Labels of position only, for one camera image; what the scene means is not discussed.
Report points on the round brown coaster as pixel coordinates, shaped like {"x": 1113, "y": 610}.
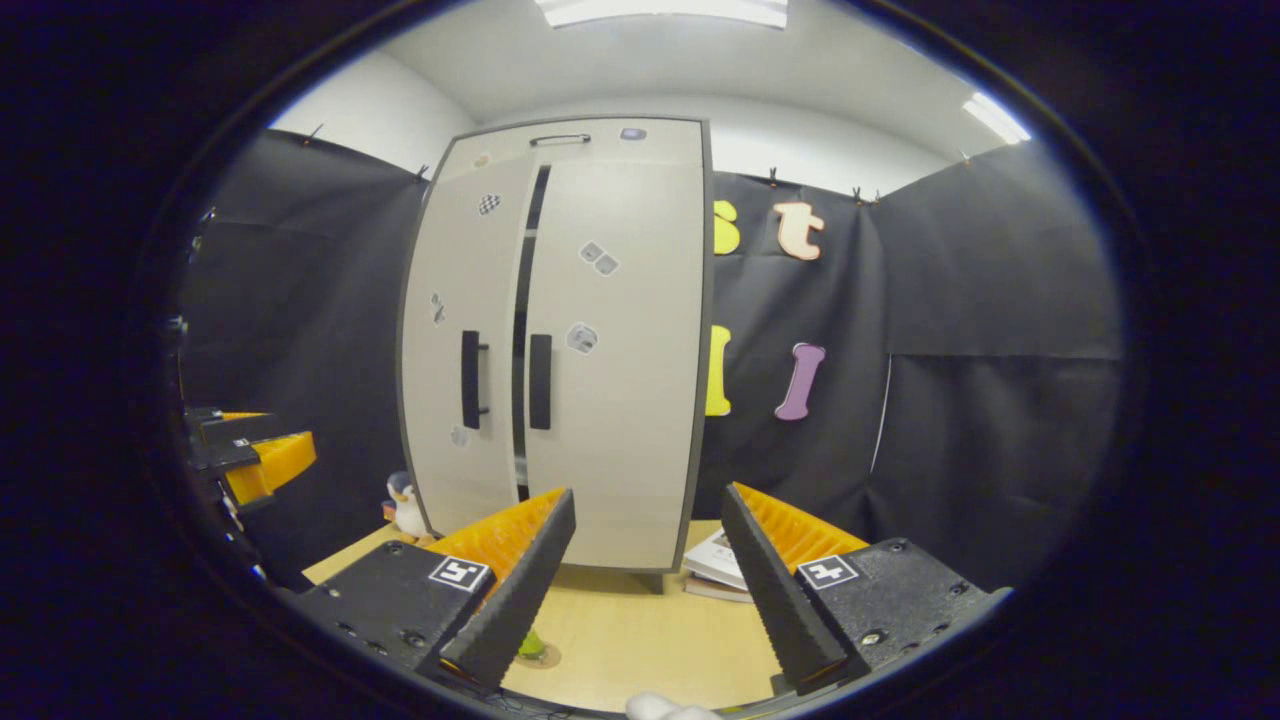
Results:
{"x": 550, "y": 658}

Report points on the green label clear bottle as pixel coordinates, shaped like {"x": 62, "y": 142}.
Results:
{"x": 532, "y": 645}

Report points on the white and grey cabinet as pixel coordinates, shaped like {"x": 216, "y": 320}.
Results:
{"x": 521, "y": 350}

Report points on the white cabinet door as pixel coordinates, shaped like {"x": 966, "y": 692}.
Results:
{"x": 620, "y": 420}
{"x": 470, "y": 280}

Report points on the narrow ceiling light strip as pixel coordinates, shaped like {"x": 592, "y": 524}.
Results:
{"x": 995, "y": 118}

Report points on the thin brown-edged book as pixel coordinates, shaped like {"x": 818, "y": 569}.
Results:
{"x": 710, "y": 592}

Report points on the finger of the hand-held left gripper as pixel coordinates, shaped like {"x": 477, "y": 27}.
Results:
{"x": 235, "y": 428}
{"x": 280, "y": 462}

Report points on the black backdrop cloth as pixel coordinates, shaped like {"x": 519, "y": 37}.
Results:
{"x": 1000, "y": 450}

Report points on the penguin plush toy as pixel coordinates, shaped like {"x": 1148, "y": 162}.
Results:
{"x": 408, "y": 515}

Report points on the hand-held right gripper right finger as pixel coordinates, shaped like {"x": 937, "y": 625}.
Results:
{"x": 775, "y": 600}

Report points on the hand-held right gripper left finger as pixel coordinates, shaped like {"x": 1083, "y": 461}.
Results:
{"x": 520, "y": 590}

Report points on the long ceiling light panel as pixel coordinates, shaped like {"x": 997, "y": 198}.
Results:
{"x": 660, "y": 10}

